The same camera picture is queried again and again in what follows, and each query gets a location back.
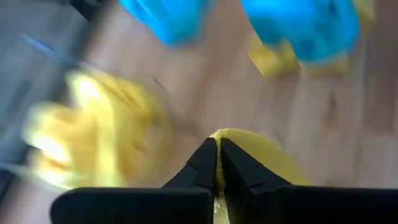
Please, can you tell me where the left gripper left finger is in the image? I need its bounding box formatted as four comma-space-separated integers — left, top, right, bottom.
50, 138, 218, 224

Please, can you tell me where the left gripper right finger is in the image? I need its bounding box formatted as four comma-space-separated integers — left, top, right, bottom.
221, 138, 398, 224

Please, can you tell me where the yellow microfiber towel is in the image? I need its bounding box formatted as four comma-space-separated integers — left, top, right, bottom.
248, 0, 377, 79
210, 128, 309, 224
21, 69, 172, 190

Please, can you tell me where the blue microfiber towel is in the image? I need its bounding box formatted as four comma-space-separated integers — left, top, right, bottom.
239, 0, 361, 65
117, 0, 213, 48

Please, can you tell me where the small clear plastic basket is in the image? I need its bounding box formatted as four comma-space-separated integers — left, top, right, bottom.
0, 62, 175, 195

